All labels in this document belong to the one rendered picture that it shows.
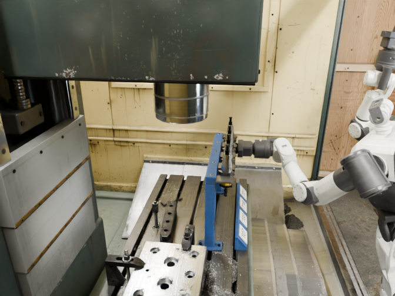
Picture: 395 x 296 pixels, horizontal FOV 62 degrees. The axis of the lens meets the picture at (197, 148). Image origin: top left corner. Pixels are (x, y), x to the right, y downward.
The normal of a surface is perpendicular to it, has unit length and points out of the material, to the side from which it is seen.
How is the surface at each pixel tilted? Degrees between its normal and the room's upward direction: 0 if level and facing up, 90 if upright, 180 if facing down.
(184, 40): 90
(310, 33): 90
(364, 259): 0
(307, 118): 90
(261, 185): 24
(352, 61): 90
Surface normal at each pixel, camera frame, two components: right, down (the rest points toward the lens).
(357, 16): -0.12, 0.39
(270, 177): -0.05, -0.68
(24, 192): 0.99, 0.06
